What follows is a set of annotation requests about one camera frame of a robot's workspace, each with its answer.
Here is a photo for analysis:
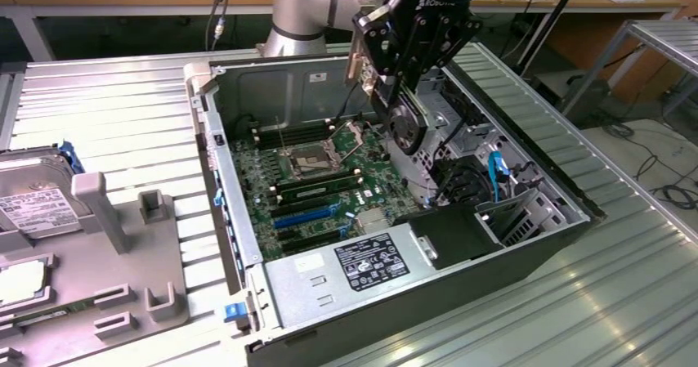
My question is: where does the silver open disk bay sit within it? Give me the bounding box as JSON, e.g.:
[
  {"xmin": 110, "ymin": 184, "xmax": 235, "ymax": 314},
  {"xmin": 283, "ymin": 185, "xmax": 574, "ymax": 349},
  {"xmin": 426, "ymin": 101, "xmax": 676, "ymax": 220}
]
[{"xmin": 474, "ymin": 186, "xmax": 594, "ymax": 248}]

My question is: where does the black box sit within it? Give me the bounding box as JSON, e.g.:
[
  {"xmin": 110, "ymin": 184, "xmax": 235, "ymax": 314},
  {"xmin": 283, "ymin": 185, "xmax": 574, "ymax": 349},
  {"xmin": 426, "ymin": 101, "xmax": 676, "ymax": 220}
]
[{"xmin": 531, "ymin": 70, "xmax": 611, "ymax": 113}]

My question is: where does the grey cable with plug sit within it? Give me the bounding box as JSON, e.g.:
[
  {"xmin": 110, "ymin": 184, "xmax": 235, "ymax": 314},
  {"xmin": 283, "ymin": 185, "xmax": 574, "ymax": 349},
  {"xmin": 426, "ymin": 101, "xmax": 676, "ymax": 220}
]
[{"xmin": 212, "ymin": 0, "xmax": 228, "ymax": 40}]

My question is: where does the black open PC case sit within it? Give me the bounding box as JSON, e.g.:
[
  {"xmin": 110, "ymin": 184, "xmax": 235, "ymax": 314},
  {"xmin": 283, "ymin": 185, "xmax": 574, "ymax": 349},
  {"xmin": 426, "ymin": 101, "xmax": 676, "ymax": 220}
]
[{"xmin": 182, "ymin": 46, "xmax": 607, "ymax": 367}]

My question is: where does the black RAM slot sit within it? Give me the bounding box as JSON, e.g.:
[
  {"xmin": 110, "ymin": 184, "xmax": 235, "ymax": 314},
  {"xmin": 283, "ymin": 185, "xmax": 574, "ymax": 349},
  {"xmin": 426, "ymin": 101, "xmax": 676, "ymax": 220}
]
[
  {"xmin": 251, "ymin": 117, "xmax": 334, "ymax": 133},
  {"xmin": 275, "ymin": 177, "xmax": 365, "ymax": 204},
  {"xmin": 274, "ymin": 169, "xmax": 361, "ymax": 193},
  {"xmin": 251, "ymin": 121, "xmax": 334, "ymax": 137},
  {"xmin": 252, "ymin": 126, "xmax": 335, "ymax": 142},
  {"xmin": 272, "ymin": 165, "xmax": 361, "ymax": 189},
  {"xmin": 254, "ymin": 131, "xmax": 337, "ymax": 147}
]

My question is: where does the black wire bundle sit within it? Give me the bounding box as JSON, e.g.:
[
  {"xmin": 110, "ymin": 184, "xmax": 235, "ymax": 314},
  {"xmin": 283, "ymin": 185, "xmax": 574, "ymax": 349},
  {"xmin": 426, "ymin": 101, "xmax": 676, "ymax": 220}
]
[{"xmin": 422, "ymin": 154, "xmax": 495, "ymax": 211}]

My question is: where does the aluminium frame table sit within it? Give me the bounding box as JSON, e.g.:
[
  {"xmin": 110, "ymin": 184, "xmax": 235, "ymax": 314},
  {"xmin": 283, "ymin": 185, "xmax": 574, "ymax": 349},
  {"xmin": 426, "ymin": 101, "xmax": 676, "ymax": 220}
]
[{"xmin": 559, "ymin": 17, "xmax": 698, "ymax": 117}]

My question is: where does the metal socket cover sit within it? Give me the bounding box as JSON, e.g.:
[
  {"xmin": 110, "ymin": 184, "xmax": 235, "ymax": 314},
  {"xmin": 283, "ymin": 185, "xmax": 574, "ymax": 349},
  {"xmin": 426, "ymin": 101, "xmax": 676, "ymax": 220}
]
[{"xmin": 326, "ymin": 119, "xmax": 367, "ymax": 172}]

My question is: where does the blue expansion slot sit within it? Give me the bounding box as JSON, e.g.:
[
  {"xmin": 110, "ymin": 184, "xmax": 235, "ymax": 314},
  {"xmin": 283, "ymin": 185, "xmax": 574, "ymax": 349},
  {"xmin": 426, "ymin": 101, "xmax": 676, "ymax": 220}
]
[{"xmin": 271, "ymin": 206, "xmax": 337, "ymax": 229}]

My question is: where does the green Dell motherboard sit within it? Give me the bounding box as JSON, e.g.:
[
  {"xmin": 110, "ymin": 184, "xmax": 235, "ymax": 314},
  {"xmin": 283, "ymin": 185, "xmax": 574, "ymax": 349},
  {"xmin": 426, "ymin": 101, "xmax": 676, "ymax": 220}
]
[{"xmin": 226, "ymin": 119, "xmax": 433, "ymax": 262}]

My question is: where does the black plastic shroud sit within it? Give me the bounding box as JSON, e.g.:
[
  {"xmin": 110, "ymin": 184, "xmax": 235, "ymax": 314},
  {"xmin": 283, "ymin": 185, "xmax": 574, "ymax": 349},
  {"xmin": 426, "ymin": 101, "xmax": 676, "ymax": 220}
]
[{"xmin": 391, "ymin": 205, "xmax": 506, "ymax": 270}]

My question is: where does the silver locking lever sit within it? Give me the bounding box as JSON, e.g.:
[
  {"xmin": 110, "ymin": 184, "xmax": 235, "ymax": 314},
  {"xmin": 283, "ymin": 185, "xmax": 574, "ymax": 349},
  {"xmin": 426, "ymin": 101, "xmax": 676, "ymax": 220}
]
[
  {"xmin": 274, "ymin": 115, "xmax": 291, "ymax": 158},
  {"xmin": 357, "ymin": 111, "xmax": 391, "ymax": 139}
]

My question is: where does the green RAM stick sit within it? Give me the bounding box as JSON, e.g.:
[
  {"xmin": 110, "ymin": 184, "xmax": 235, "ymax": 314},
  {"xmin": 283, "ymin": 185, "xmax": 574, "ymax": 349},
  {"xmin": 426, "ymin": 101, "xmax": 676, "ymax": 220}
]
[
  {"xmin": 278, "ymin": 177, "xmax": 357, "ymax": 199},
  {"xmin": 10, "ymin": 299, "xmax": 98, "ymax": 327}
]

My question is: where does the silver perforated disk bay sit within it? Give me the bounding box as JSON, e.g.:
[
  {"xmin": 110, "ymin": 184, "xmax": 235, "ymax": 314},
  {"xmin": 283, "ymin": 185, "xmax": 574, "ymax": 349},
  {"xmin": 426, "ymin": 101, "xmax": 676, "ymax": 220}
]
[{"xmin": 390, "ymin": 87, "xmax": 493, "ymax": 188}]

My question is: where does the silver CPU chip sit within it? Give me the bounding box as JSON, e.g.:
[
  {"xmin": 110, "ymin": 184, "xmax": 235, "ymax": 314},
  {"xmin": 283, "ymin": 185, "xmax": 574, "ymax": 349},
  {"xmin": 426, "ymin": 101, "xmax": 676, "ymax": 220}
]
[{"xmin": 0, "ymin": 260, "xmax": 51, "ymax": 307}]

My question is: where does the grey parts rack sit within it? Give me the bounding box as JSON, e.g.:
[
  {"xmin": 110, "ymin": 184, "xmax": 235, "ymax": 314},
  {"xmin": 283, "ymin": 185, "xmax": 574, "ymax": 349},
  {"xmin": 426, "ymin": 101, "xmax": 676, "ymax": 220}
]
[{"xmin": 0, "ymin": 171, "xmax": 190, "ymax": 367}]

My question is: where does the black looped wire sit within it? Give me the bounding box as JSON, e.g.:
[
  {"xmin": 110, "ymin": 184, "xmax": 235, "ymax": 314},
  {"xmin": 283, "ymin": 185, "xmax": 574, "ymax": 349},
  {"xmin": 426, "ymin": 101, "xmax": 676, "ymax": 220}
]
[{"xmin": 333, "ymin": 83, "xmax": 359, "ymax": 123}]

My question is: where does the silver chipset heatsink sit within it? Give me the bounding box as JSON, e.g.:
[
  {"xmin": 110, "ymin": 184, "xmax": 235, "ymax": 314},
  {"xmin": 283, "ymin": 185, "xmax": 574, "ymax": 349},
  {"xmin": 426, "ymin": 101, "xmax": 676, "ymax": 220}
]
[{"xmin": 357, "ymin": 209, "xmax": 394, "ymax": 231}]

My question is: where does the black stand pole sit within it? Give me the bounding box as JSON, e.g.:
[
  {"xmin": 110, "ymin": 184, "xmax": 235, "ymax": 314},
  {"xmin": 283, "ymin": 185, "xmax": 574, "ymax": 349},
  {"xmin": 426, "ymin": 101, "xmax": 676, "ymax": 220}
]
[{"xmin": 515, "ymin": 0, "xmax": 590, "ymax": 76}]

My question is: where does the thin black wire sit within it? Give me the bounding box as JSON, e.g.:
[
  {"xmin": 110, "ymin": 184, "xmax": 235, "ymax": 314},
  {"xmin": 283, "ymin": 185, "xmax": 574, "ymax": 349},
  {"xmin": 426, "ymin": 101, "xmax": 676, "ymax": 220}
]
[{"xmin": 438, "ymin": 108, "xmax": 469, "ymax": 160}]

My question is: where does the aluminium profile rail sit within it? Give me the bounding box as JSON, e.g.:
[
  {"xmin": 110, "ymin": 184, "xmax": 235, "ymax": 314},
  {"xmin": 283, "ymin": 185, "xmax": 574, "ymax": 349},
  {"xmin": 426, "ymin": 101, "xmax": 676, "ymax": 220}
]
[{"xmin": 0, "ymin": 60, "xmax": 27, "ymax": 151}]

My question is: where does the blue case latch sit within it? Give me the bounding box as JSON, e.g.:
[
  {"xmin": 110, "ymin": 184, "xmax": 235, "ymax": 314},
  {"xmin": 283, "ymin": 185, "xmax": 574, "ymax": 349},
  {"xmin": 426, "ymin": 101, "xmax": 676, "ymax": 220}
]
[{"xmin": 219, "ymin": 298, "xmax": 246, "ymax": 324}]

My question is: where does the long black expansion slot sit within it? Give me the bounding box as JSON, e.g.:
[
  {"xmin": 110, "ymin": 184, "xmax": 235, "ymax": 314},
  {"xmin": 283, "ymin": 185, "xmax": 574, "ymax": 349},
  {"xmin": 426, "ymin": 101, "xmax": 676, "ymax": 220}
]
[
  {"xmin": 280, "ymin": 234, "xmax": 343, "ymax": 256},
  {"xmin": 278, "ymin": 224, "xmax": 343, "ymax": 245},
  {"xmin": 270, "ymin": 197, "xmax": 331, "ymax": 217}
]

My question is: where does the blue SATA wire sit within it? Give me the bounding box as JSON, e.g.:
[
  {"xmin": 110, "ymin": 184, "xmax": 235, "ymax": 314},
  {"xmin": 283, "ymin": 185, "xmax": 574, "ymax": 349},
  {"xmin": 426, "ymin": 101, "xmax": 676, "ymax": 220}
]
[{"xmin": 487, "ymin": 150, "xmax": 511, "ymax": 204}]

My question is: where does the brown wooden cabinet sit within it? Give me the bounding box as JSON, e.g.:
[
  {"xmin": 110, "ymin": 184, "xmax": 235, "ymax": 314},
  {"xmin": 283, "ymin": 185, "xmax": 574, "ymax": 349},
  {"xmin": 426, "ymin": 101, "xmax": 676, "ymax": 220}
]
[{"xmin": 545, "ymin": 13, "xmax": 681, "ymax": 98}]

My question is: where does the coiled black cable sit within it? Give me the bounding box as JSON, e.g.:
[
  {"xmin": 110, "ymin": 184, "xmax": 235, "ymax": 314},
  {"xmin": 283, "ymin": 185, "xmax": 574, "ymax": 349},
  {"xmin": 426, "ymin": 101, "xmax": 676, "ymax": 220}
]
[{"xmin": 661, "ymin": 183, "xmax": 698, "ymax": 212}]

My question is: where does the NVIDIA graphics card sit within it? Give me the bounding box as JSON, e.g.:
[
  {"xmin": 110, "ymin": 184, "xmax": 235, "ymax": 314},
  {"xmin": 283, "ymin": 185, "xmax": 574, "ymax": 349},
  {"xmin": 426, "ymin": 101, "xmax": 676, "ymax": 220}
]
[{"xmin": 346, "ymin": 27, "xmax": 438, "ymax": 158}]

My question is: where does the hard disk with blue caddy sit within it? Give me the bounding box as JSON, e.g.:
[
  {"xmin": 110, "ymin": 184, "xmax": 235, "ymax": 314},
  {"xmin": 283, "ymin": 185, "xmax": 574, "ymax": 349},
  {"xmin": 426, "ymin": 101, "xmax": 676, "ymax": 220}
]
[{"xmin": 0, "ymin": 140, "xmax": 88, "ymax": 241}]

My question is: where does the silver power supply unit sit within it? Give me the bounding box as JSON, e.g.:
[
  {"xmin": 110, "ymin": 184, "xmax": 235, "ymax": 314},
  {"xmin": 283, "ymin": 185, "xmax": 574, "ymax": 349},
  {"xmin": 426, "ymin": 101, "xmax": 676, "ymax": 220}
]
[{"xmin": 260, "ymin": 222, "xmax": 441, "ymax": 331}]

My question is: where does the CPU socket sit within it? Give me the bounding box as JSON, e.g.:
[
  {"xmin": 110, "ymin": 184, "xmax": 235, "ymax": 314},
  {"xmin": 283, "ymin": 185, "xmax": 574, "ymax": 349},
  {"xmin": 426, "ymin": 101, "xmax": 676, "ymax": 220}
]
[{"xmin": 280, "ymin": 140, "xmax": 350, "ymax": 180}]

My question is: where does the grey wire bundle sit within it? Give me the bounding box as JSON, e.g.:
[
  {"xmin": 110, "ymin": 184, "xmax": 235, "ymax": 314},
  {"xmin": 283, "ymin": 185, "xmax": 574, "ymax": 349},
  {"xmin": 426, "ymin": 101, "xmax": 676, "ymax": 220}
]
[{"xmin": 506, "ymin": 160, "xmax": 546, "ymax": 192}]

